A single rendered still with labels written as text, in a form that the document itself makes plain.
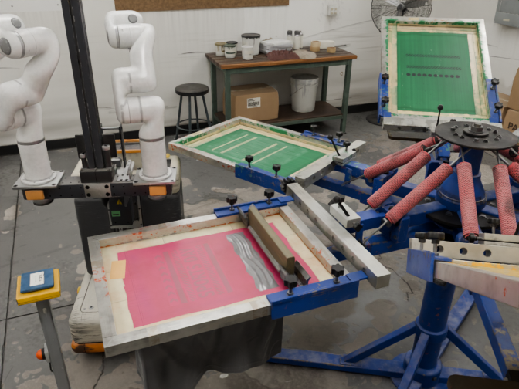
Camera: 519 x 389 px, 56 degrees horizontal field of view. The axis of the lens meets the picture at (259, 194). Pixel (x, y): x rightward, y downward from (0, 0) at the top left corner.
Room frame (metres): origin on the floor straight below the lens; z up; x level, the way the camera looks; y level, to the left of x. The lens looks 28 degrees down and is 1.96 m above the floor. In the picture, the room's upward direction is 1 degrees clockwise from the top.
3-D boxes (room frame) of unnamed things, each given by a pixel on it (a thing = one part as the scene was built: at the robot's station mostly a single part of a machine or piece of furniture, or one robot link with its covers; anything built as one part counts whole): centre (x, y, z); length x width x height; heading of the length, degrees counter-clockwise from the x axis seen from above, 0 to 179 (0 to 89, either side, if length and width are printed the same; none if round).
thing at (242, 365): (1.17, 0.13, 0.74); 0.46 x 0.04 x 0.42; 112
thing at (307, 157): (2.33, -0.11, 1.05); 1.08 x 0.61 x 0.23; 52
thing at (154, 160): (1.75, 0.41, 1.21); 0.16 x 0.13 x 0.15; 6
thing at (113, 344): (1.38, 0.15, 0.97); 0.79 x 0.58 x 0.04; 112
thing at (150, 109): (1.73, 0.42, 1.37); 0.13 x 0.10 x 0.16; 110
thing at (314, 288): (1.21, -0.17, 0.98); 0.30 x 0.05 x 0.07; 112
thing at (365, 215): (1.59, -0.37, 1.02); 0.17 x 0.06 x 0.05; 112
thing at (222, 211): (1.73, 0.03, 0.98); 0.30 x 0.05 x 0.07; 112
